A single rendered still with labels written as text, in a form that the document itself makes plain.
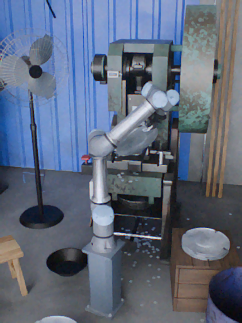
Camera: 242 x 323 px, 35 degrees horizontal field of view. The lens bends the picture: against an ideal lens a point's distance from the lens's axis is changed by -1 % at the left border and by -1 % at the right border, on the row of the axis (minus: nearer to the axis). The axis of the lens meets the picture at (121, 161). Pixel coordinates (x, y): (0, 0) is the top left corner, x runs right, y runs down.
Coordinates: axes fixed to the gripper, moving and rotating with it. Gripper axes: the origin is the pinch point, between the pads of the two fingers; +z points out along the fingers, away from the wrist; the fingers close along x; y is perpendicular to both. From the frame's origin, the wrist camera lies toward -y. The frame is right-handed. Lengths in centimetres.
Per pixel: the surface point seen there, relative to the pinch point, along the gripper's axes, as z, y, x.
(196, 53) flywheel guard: -45, -19, -17
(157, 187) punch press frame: 35.9, -17.2, 29.4
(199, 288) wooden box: 23, 2, 98
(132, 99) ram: 14.9, -15.5, -28.4
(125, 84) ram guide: 7.9, -10.2, -36.6
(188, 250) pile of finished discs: 18, -1, 75
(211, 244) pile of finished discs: 13, -14, 78
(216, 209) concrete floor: 89, -111, 58
